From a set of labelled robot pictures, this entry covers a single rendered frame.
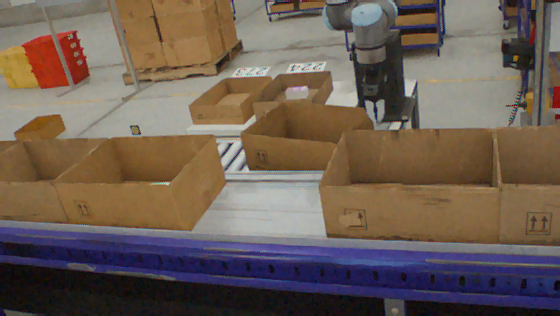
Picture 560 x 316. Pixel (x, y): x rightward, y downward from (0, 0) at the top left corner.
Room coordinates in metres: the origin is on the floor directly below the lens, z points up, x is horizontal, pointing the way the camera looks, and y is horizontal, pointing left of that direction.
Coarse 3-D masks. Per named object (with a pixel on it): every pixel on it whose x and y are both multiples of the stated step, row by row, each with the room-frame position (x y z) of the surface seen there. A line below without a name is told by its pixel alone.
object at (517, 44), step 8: (504, 40) 1.67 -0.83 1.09; (512, 40) 1.65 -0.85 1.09; (520, 40) 1.63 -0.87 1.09; (528, 40) 1.63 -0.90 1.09; (504, 48) 1.64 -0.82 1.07; (512, 48) 1.63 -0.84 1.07; (520, 48) 1.62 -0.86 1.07; (528, 48) 1.61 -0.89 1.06; (520, 56) 1.64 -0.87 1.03; (528, 56) 1.62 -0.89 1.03; (520, 64) 1.63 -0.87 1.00; (528, 64) 1.63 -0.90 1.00
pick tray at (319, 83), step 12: (300, 72) 2.47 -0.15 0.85; (312, 72) 2.45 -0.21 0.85; (324, 72) 2.42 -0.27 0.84; (276, 84) 2.47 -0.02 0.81; (288, 84) 2.50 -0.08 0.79; (300, 84) 2.48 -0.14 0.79; (312, 84) 2.45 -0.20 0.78; (324, 84) 2.27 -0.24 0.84; (264, 96) 2.30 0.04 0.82; (276, 96) 2.44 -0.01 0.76; (312, 96) 2.35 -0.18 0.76; (324, 96) 2.24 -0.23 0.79; (264, 108) 2.15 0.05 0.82
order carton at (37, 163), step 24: (24, 144) 1.70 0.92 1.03; (48, 144) 1.66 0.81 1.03; (72, 144) 1.62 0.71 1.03; (96, 144) 1.58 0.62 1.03; (0, 168) 1.58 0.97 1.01; (24, 168) 1.66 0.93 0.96; (48, 168) 1.68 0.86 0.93; (0, 192) 1.37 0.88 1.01; (24, 192) 1.33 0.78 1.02; (48, 192) 1.30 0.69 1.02; (0, 216) 1.39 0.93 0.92; (24, 216) 1.35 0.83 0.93; (48, 216) 1.32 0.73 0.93
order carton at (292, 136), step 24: (264, 120) 1.81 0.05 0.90; (288, 120) 1.91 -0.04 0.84; (312, 120) 1.84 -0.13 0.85; (336, 120) 1.78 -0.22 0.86; (360, 120) 1.60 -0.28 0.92; (264, 144) 1.62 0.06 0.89; (288, 144) 1.56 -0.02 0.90; (312, 144) 1.51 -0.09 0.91; (336, 144) 1.46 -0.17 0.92; (264, 168) 1.64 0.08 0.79; (288, 168) 1.58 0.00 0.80; (312, 168) 1.52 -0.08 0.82
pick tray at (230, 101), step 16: (224, 80) 2.63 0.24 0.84; (240, 80) 2.59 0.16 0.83; (256, 80) 2.55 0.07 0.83; (208, 96) 2.46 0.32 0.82; (224, 96) 2.59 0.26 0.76; (240, 96) 2.54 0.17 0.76; (256, 96) 2.32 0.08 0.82; (192, 112) 2.29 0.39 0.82; (208, 112) 2.25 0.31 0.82; (224, 112) 2.21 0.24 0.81; (240, 112) 2.17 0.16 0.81
